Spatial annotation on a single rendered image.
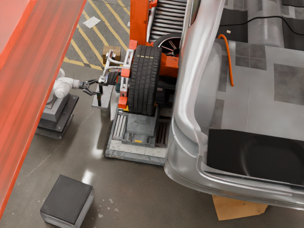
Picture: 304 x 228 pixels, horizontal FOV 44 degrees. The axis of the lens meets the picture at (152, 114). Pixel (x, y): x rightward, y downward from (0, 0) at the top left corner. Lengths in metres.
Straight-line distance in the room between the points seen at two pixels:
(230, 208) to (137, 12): 2.15
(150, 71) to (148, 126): 0.92
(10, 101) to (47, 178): 3.32
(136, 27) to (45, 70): 2.93
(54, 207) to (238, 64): 2.16
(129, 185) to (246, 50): 1.82
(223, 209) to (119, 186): 1.10
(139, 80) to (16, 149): 2.68
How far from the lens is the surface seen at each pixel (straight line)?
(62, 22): 1.02
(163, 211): 3.95
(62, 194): 3.67
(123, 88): 3.48
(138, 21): 3.75
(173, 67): 4.11
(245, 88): 3.59
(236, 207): 4.10
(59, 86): 3.57
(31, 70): 0.91
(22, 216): 4.04
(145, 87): 3.40
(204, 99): 3.24
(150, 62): 3.44
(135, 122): 4.18
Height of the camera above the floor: 3.65
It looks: 54 degrees down
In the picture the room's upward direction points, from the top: 6 degrees clockwise
